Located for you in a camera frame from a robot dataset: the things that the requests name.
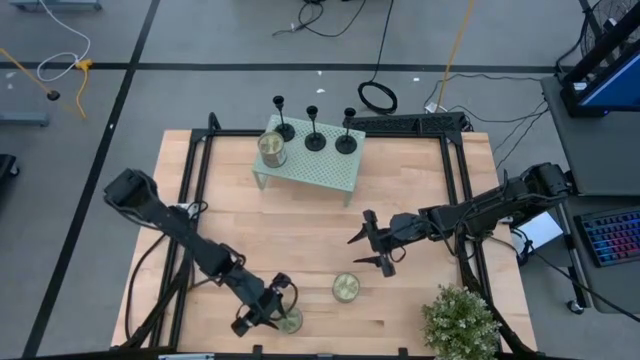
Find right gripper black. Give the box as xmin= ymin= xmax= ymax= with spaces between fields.
xmin=347 ymin=209 xmax=402 ymax=279

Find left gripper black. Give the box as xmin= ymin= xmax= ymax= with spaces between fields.
xmin=230 ymin=285 xmax=289 ymax=338

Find candle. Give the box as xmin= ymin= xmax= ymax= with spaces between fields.
xmin=256 ymin=130 xmax=289 ymax=169
xmin=331 ymin=272 xmax=361 ymax=304
xmin=276 ymin=306 xmax=305 ymax=335

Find black candlestick holder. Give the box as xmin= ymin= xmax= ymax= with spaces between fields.
xmin=272 ymin=94 xmax=297 ymax=143
xmin=303 ymin=104 xmax=328 ymax=153
xmin=334 ymin=106 xmax=359 ymax=156

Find green perforated metal shelf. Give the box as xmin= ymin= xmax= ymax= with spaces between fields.
xmin=251 ymin=113 xmax=367 ymax=208

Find artificial white-green plant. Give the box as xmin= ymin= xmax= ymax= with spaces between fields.
xmin=420 ymin=283 xmax=503 ymax=360

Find black perforated metal panel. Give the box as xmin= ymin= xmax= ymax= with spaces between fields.
xmin=343 ymin=111 xmax=474 ymax=135

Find white box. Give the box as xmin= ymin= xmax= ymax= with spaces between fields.
xmin=510 ymin=209 xmax=565 ymax=251

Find gray computer cart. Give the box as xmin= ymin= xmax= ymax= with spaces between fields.
xmin=540 ymin=74 xmax=640 ymax=315

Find backlit rainbow keyboard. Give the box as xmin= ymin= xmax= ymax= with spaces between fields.
xmin=573 ymin=208 xmax=640 ymax=269

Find black computer monitor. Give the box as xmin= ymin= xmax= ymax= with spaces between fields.
xmin=558 ymin=14 xmax=640 ymax=119

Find black caster base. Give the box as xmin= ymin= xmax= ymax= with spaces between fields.
xmin=0 ymin=153 xmax=21 ymax=190

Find gray furniture foot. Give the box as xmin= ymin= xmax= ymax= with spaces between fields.
xmin=0 ymin=110 xmax=50 ymax=128
xmin=8 ymin=0 xmax=104 ymax=12

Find black floor fan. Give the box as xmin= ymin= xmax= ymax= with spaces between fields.
xmin=578 ymin=0 xmax=640 ymax=69

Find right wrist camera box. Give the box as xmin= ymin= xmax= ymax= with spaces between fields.
xmin=391 ymin=212 xmax=430 ymax=242

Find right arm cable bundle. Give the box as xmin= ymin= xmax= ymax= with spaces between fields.
xmin=452 ymin=219 xmax=536 ymax=360

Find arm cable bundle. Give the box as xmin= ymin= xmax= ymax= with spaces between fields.
xmin=452 ymin=219 xmax=536 ymax=360
xmin=123 ymin=232 xmax=201 ymax=349

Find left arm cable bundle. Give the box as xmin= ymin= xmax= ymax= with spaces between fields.
xmin=123 ymin=232 xmax=201 ymax=349

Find coiled black cable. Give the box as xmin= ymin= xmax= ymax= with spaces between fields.
xmin=356 ymin=0 xmax=400 ymax=116

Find black aluminium table frame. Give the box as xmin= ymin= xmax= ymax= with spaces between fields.
xmin=149 ymin=111 xmax=501 ymax=360

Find black cart cable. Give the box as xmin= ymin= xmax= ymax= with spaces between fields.
xmin=519 ymin=239 xmax=640 ymax=324

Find thin black floor cables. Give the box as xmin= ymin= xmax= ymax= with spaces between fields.
xmin=423 ymin=72 xmax=551 ymax=171

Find long yellow cable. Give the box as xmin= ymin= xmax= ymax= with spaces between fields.
xmin=434 ymin=0 xmax=477 ymax=114

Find tangled black floor cable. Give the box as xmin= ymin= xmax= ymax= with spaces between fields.
xmin=271 ymin=0 xmax=369 ymax=39

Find yellow cord with black foot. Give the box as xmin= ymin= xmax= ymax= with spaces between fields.
xmin=0 ymin=47 xmax=61 ymax=102

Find yellow plug cable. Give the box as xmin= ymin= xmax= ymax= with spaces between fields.
xmin=73 ymin=58 xmax=95 ymax=120

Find white floor cable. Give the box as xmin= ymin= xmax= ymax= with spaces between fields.
xmin=36 ymin=0 xmax=93 ymax=84

